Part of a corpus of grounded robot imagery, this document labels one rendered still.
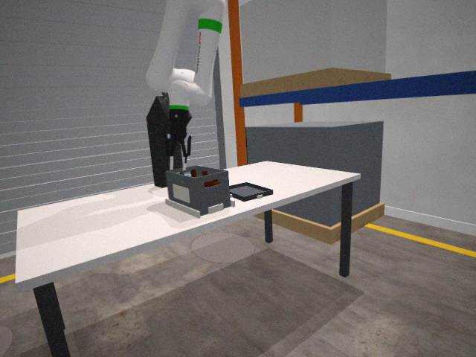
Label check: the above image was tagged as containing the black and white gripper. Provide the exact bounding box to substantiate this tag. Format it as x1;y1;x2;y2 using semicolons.
164;122;193;170

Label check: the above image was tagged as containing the grey divided crate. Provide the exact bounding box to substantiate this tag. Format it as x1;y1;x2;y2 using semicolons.
166;165;231;216

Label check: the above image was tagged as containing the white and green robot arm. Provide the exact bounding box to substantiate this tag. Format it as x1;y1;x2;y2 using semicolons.
146;0;225;123

